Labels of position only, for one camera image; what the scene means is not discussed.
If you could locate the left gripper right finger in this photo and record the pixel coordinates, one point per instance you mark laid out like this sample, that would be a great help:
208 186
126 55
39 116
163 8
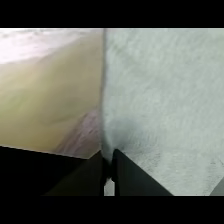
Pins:
133 178

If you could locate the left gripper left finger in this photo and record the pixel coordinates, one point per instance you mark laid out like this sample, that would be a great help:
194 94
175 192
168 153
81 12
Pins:
85 181

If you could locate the white garment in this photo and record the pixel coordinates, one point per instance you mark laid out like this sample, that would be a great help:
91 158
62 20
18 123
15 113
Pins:
166 100

